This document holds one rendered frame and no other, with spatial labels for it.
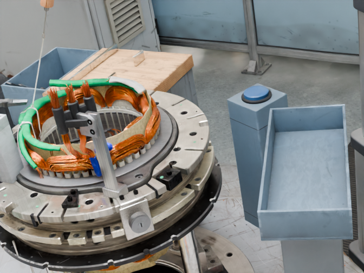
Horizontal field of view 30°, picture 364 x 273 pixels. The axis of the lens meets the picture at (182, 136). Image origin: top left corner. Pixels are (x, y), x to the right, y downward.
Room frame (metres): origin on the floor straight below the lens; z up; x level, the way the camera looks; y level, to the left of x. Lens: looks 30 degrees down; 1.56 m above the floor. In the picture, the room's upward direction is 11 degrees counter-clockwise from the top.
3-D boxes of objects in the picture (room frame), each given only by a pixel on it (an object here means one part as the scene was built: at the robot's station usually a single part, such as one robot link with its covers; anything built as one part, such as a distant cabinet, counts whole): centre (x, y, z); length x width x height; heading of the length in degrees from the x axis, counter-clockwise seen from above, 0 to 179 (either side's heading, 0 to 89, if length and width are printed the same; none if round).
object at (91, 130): (0.68, 0.10, 1.20); 0.02 x 0.01 x 0.03; 51
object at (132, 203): (0.67, 0.07, 1.07); 0.04 x 0.02 x 0.05; 107
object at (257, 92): (0.98, -0.13, 1.04); 0.04 x 0.04 x 0.01
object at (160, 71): (1.10, 0.09, 1.05); 0.20 x 0.19 x 0.02; 56
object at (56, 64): (1.19, 0.22, 0.92); 0.17 x 0.11 x 0.28; 146
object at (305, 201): (0.74, -0.15, 0.92); 0.25 x 0.11 x 0.28; 165
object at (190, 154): (0.82, 0.12, 1.09); 0.32 x 0.32 x 0.01
